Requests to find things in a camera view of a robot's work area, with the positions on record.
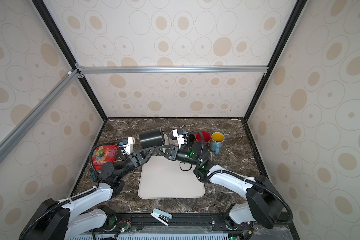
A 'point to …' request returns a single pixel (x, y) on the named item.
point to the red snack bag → (104, 154)
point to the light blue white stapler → (162, 216)
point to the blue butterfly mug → (217, 139)
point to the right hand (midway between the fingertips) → (157, 152)
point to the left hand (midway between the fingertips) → (155, 152)
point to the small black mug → (151, 138)
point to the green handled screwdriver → (94, 176)
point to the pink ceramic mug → (173, 140)
